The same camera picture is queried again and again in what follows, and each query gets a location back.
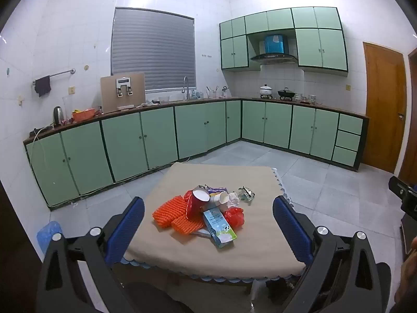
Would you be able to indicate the green lower cabinets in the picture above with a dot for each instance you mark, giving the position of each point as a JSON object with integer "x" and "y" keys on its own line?
{"x": 130, "y": 146}

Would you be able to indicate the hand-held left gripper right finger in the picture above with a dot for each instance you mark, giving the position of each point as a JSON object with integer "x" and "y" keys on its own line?
{"x": 291, "y": 231}

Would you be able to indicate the white plastic wrap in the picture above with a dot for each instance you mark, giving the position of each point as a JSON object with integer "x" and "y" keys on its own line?
{"x": 234, "y": 199}

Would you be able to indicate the purple snack packet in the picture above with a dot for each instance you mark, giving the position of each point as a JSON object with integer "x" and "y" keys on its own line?
{"x": 216, "y": 189}

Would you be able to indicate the dark towel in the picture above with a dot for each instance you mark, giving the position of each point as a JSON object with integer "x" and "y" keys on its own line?
{"x": 43, "y": 86}

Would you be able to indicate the steel electric kettle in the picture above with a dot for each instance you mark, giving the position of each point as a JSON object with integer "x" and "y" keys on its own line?
{"x": 58, "y": 117}

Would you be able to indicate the wooden board with dispenser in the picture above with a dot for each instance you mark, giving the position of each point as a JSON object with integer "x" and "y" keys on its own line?
{"x": 107, "y": 96}

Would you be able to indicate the white wall-mount dispenser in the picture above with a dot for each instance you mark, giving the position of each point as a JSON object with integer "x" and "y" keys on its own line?
{"x": 124, "y": 86}

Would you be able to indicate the green cabinets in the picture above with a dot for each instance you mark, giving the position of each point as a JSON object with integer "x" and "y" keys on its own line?
{"x": 130, "y": 146}
{"x": 325, "y": 49}

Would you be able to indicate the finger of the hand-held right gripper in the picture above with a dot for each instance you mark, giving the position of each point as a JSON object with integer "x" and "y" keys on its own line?
{"x": 401, "y": 189}

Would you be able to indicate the steel faucet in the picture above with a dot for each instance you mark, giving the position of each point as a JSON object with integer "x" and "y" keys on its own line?
{"x": 186, "y": 86}

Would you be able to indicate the blue plastic bag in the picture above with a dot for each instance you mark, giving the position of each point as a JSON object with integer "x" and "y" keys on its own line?
{"x": 45, "y": 234}

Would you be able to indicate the red paper cup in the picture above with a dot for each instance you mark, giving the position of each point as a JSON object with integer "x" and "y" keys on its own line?
{"x": 194, "y": 205}

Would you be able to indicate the small orange foam net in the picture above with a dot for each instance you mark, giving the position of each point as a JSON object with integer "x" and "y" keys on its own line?
{"x": 185, "y": 225}

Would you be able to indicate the table with beige cloth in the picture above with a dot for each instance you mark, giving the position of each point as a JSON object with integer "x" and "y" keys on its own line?
{"x": 163, "y": 254}

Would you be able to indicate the utensil holder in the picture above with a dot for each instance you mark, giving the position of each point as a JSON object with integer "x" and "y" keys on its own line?
{"x": 211, "y": 94}

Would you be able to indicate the black wok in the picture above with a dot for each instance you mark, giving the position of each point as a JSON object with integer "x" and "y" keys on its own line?
{"x": 286, "y": 94}

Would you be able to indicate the large orange foam net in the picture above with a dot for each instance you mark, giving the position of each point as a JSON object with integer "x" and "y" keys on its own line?
{"x": 167, "y": 210}

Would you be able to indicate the group of glass jars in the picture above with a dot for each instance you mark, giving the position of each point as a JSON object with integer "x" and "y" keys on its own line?
{"x": 306, "y": 99}

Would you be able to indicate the grey window blind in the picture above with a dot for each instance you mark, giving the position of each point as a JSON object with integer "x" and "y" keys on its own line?
{"x": 153, "y": 49}

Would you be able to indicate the person's right forearm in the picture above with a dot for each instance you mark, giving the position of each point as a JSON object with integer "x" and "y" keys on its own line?
{"x": 407, "y": 283}

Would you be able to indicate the green foil wrapper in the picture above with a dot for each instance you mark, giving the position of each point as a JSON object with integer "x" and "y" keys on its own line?
{"x": 246, "y": 194}

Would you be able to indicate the white cooking pot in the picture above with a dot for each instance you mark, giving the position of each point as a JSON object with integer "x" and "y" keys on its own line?
{"x": 266, "y": 92}

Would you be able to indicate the red plastic bag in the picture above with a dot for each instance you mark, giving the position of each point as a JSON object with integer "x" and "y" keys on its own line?
{"x": 234, "y": 216}

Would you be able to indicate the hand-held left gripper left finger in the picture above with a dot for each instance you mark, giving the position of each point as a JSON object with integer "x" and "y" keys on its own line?
{"x": 128, "y": 231}

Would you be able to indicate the white paper cup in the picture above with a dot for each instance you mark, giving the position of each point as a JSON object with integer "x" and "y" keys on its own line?
{"x": 218, "y": 199}

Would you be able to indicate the wooden door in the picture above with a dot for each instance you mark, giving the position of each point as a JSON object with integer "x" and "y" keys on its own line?
{"x": 384, "y": 111}

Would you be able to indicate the green upper cabinets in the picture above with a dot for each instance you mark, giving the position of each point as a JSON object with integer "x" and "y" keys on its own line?
{"x": 325, "y": 49}

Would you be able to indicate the range hood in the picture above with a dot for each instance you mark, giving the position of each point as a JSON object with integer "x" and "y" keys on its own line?
{"x": 274, "y": 57}

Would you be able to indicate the blue white milk carton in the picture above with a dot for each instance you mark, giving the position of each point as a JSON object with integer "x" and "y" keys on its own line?
{"x": 219, "y": 229}

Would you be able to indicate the orange plastic basket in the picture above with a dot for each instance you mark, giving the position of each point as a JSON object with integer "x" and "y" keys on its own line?
{"x": 83, "y": 115}

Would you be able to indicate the metal towel bar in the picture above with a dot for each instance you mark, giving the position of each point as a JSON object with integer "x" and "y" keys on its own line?
{"x": 58, "y": 74}

